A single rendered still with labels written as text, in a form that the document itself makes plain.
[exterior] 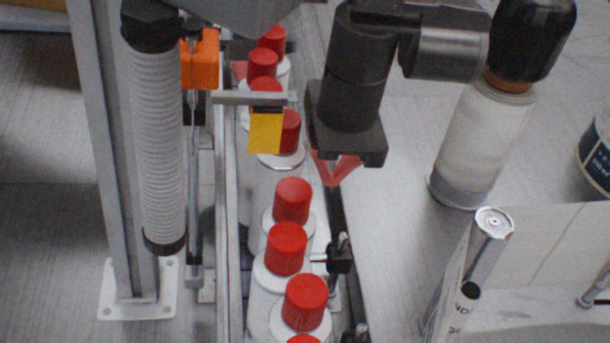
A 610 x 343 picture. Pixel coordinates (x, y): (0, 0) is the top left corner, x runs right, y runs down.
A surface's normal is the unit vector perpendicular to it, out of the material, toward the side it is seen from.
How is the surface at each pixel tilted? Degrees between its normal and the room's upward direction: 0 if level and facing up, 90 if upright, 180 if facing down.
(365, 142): 1
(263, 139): 90
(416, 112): 0
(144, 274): 90
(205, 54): 0
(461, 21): 78
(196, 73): 90
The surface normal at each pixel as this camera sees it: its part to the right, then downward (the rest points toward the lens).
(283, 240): 0.14, -0.72
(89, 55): 0.11, 0.72
